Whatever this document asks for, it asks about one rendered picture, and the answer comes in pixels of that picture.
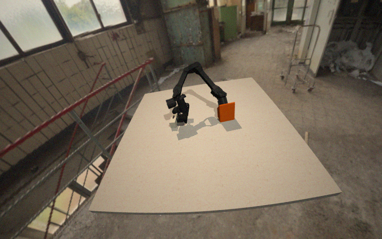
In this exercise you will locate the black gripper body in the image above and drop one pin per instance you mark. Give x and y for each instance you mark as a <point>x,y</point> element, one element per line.
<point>183,110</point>

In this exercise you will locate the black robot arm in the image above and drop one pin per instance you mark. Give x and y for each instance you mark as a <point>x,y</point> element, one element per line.
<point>194,68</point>

